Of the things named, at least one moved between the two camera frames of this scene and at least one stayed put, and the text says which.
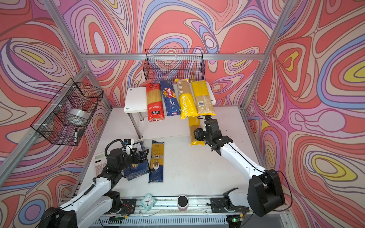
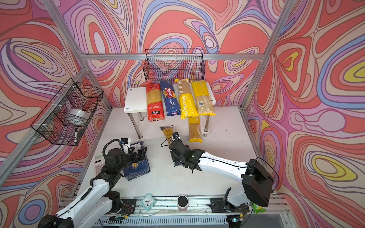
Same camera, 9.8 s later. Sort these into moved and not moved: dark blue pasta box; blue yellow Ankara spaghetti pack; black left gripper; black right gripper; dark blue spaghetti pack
Moved: blue yellow Ankara spaghetti pack; black right gripper
Not moved: black left gripper; dark blue spaghetti pack; dark blue pasta box
